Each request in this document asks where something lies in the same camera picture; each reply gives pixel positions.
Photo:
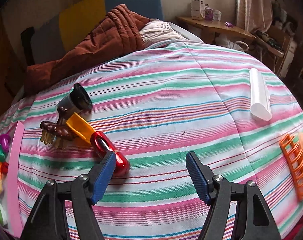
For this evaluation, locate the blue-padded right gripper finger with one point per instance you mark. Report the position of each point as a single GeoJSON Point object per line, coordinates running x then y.
{"type": "Point", "coordinates": [253, 218]}

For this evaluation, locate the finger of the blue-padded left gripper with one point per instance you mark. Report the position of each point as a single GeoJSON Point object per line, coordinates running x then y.
{"type": "Point", "coordinates": [48, 220]}

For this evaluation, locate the magenta plastic cup toy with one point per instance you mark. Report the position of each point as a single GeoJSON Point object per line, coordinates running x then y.
{"type": "Point", "coordinates": [4, 142]}

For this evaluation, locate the red jigsaw piece block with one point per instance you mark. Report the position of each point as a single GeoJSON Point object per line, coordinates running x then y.
{"type": "Point", "coordinates": [4, 168]}

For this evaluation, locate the pink shallow cardboard box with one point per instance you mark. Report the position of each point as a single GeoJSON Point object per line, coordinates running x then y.
{"type": "Point", "coordinates": [9, 185]}

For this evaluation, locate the orange plastic rack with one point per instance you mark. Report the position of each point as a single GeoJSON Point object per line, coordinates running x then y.
{"type": "Point", "coordinates": [293, 154]}

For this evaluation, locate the teal plastic spool toy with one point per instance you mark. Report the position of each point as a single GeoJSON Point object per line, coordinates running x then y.
{"type": "Point", "coordinates": [2, 155]}

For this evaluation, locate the brown wooden massage brush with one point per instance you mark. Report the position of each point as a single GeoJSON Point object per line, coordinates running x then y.
{"type": "Point", "coordinates": [57, 133]}

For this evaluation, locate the yellow orange plastic scoop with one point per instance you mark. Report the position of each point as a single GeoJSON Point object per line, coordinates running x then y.
{"type": "Point", "coordinates": [80, 127]}

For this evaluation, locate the white translucent plastic tube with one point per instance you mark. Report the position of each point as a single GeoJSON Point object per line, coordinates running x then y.
{"type": "Point", "coordinates": [260, 96]}

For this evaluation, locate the black silver cylinder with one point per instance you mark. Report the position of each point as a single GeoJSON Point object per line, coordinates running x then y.
{"type": "Point", "coordinates": [76, 101]}

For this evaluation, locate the striped pink green bedspread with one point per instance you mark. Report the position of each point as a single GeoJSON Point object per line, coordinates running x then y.
{"type": "Point", "coordinates": [156, 105]}

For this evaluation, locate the wooden bedside shelf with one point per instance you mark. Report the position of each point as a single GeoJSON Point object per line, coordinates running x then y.
{"type": "Point", "coordinates": [211, 29]}

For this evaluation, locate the grey yellow blue headboard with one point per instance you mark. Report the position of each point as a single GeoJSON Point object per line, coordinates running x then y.
{"type": "Point", "coordinates": [55, 37]}

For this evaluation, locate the rust brown quilted blanket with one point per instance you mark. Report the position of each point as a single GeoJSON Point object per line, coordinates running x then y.
{"type": "Point", "coordinates": [118, 34]}

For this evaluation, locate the beige curtain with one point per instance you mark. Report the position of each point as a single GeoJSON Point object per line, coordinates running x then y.
{"type": "Point", "coordinates": [254, 15]}

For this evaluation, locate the purple small box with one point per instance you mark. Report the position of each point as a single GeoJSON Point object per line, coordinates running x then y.
{"type": "Point", "coordinates": [208, 14]}

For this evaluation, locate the white carton box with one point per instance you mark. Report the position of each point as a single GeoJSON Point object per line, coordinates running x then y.
{"type": "Point", "coordinates": [197, 9]}

